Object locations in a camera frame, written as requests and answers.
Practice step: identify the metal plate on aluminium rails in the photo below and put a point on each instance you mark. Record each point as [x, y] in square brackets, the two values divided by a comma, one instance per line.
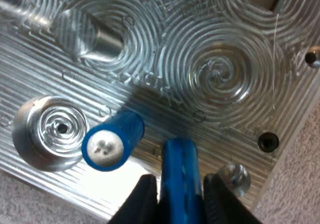
[175, 59]

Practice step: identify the bright blue cylinder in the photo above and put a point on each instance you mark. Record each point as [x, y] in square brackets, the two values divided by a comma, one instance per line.
[181, 179]
[110, 144]

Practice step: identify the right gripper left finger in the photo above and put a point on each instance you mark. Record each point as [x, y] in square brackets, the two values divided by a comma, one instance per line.
[140, 204]

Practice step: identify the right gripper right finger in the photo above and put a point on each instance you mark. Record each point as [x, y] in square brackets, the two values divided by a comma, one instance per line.
[225, 204]

